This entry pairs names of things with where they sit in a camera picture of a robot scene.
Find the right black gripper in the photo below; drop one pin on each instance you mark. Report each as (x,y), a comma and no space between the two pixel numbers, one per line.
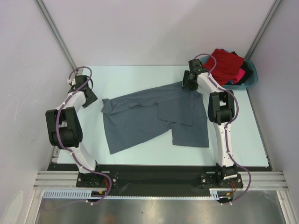
(186,83)

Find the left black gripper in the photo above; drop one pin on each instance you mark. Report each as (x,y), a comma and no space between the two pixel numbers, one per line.
(93,99)

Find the grey-blue t shirt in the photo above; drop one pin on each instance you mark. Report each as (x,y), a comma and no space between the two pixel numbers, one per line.
(138,117)

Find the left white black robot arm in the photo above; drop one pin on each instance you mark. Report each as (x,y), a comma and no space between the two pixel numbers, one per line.
(63,125)

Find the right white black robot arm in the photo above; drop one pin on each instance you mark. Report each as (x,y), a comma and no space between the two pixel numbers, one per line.
(221,112)

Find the red t shirt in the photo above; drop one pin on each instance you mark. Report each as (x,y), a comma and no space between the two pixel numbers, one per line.
(227,66)

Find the pink t shirt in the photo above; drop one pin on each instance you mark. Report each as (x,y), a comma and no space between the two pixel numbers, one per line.
(239,76)

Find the black t shirt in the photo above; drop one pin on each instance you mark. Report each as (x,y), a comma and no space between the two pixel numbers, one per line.
(248,78)

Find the teal plastic basket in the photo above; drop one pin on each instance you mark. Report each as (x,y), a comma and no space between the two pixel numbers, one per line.
(204,60)

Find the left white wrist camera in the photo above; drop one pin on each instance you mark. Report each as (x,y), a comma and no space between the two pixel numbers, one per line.
(71,82)

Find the right aluminium frame post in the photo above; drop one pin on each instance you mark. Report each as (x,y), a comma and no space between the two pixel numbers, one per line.
(265,24)

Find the aluminium frame post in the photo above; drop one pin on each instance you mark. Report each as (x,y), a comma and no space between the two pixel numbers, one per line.
(265,24)
(55,32)

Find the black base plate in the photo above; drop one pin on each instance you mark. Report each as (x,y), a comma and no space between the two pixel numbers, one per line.
(155,181)

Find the grey slotted cable duct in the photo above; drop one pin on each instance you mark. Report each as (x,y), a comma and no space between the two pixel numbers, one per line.
(90,195)

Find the left aluminium frame post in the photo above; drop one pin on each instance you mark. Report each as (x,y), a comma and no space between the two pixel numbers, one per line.
(55,32)

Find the aluminium front rail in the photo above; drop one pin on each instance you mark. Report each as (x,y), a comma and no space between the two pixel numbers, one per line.
(68,179)

